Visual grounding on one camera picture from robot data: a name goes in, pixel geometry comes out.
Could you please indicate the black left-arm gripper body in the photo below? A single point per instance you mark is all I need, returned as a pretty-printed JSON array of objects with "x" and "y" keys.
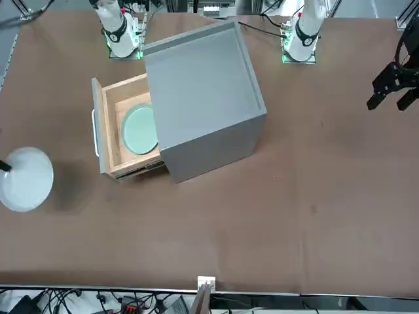
[{"x": 413, "y": 45}]

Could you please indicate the pale gray plate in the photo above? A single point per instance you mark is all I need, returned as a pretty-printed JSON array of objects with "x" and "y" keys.
[{"x": 29, "y": 183}]

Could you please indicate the gray drawer with wooden inside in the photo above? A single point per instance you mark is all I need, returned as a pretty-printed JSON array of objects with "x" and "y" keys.
[{"x": 118, "y": 157}]

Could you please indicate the mint green plate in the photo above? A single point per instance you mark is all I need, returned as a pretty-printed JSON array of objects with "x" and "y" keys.
[{"x": 139, "y": 131}]

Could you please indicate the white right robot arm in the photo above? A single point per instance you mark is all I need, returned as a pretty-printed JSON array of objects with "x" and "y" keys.
[{"x": 118, "y": 36}]

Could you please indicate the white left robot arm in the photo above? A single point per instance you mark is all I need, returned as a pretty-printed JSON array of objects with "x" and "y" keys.
[{"x": 306, "y": 36}]

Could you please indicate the gray steel cabinet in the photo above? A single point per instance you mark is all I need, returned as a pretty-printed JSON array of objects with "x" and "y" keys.
[{"x": 203, "y": 98}]

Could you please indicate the red and black connector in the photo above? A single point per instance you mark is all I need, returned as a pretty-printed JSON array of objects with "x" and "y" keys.
[{"x": 131, "y": 307}]

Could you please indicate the aluminium frame profile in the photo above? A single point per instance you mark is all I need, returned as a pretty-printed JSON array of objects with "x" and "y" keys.
[
  {"x": 402, "y": 21},
  {"x": 26, "y": 13}
]

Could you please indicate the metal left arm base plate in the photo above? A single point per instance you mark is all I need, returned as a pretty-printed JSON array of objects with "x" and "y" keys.
[{"x": 311, "y": 60}]

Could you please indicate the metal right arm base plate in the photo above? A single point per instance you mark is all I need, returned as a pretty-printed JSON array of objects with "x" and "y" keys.
[{"x": 114, "y": 56}]

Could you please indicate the aluminium post with bracket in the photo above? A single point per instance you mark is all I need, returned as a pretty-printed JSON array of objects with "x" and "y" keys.
[{"x": 206, "y": 283}]

